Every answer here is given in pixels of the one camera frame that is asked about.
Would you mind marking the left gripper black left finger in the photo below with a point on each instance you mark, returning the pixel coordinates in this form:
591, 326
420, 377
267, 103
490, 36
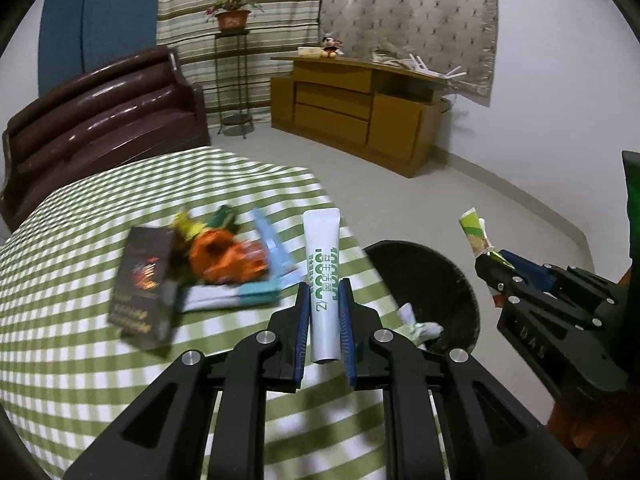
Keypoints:
204, 416

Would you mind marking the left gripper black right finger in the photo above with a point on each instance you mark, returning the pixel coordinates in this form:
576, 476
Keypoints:
445, 417

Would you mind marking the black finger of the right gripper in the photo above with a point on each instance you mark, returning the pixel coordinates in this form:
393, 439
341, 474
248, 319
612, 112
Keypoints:
571, 358
579, 294

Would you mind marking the green white snack wrapper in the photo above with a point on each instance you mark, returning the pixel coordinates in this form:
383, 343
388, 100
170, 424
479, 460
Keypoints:
474, 230

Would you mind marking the dark cigarette box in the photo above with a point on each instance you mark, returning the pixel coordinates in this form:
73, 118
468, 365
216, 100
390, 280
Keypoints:
144, 293

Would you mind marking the white teal tube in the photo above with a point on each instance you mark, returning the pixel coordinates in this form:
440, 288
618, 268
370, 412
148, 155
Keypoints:
215, 297

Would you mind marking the orange plastic bag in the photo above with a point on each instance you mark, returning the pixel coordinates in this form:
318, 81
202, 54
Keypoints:
217, 257

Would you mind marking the light blue sachet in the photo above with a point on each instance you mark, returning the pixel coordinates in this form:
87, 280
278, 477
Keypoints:
282, 268

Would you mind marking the yellow snack wrapper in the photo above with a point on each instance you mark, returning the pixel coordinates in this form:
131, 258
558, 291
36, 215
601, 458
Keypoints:
186, 228

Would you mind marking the dark green yellow bottle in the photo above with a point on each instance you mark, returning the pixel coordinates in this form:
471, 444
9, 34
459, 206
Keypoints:
224, 218

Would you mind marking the white green lettered tube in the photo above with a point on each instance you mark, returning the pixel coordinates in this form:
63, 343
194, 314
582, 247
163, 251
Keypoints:
322, 239

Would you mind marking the black round trash bin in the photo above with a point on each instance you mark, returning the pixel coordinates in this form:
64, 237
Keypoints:
435, 288

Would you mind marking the white wrapper in bin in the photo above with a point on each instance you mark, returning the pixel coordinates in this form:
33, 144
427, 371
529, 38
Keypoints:
418, 332

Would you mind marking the green checkered tablecloth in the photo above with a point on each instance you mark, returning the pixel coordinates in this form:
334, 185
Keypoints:
89, 312

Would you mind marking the wooden tv cabinet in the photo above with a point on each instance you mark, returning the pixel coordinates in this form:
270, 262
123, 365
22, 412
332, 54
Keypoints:
383, 114

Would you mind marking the white wifi router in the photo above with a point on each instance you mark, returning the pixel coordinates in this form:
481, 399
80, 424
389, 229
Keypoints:
416, 64

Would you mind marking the beige diamond pattern curtain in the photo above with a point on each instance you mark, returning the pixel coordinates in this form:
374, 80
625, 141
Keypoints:
449, 36

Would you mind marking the dark brown leather sofa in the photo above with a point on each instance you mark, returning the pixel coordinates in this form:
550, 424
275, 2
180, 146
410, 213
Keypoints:
131, 109

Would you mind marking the mickey mouse plush toy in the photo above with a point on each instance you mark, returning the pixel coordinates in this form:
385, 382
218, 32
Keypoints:
331, 47

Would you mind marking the small box on cabinet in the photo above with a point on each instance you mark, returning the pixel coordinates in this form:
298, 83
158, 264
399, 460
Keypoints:
310, 52

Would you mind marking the black metal plant stand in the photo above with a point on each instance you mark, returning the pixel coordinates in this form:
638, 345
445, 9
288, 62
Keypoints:
231, 81

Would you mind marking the green striped curtain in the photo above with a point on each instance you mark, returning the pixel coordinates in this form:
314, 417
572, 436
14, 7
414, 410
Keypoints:
279, 29

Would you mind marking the potted plant in red pot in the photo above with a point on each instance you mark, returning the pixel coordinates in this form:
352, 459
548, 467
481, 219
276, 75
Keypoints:
231, 15

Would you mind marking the blue curtain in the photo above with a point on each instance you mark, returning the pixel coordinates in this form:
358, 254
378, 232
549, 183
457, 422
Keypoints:
78, 36

